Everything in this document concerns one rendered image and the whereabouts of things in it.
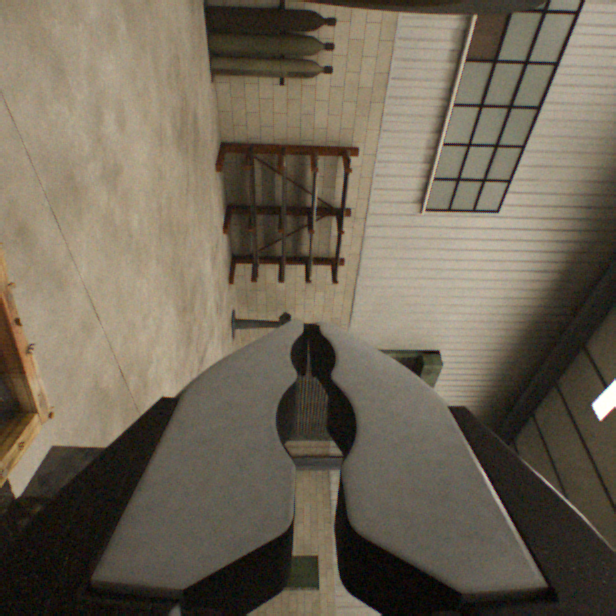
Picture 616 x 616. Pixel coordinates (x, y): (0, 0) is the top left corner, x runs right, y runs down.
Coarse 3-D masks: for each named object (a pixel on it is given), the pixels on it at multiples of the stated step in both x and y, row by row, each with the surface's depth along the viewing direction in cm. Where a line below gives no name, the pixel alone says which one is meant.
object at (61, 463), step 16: (64, 448) 40; (80, 448) 40; (96, 448) 41; (48, 464) 39; (64, 464) 39; (80, 464) 39; (32, 480) 37; (48, 480) 37; (64, 480) 37; (32, 496) 35; (48, 496) 35; (16, 512) 34; (32, 512) 34; (0, 528) 33; (16, 528) 33; (0, 544) 32
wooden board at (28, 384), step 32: (0, 256) 27; (0, 288) 27; (0, 320) 28; (0, 352) 29; (0, 384) 30; (32, 384) 30; (0, 416) 30; (32, 416) 31; (0, 448) 28; (0, 480) 27
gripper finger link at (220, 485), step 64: (192, 384) 10; (256, 384) 10; (192, 448) 8; (256, 448) 8; (128, 512) 7; (192, 512) 7; (256, 512) 7; (128, 576) 6; (192, 576) 6; (256, 576) 7
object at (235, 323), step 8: (232, 312) 862; (232, 320) 847; (240, 320) 863; (248, 320) 865; (256, 320) 867; (264, 320) 870; (280, 320) 853; (288, 320) 852; (232, 328) 852; (240, 328) 866; (248, 328) 868
